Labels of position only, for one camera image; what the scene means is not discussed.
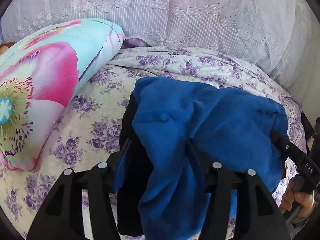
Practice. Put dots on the folded teal pink floral blanket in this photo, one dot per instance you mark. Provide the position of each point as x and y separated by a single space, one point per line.
40 75

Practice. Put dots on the lavender lace covered bedding roll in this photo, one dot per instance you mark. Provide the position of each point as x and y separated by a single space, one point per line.
281 37

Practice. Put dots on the purple floral bed quilt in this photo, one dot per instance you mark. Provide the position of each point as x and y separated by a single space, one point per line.
88 130

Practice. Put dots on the gloved right hand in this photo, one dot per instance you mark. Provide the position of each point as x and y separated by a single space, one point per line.
307 201

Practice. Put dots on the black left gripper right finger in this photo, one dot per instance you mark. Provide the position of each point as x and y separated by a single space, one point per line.
257 215

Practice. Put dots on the brown orange pillow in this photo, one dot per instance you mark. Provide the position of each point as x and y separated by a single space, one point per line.
4 48

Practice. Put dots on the folded black garment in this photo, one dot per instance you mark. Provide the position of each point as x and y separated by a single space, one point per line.
133 171

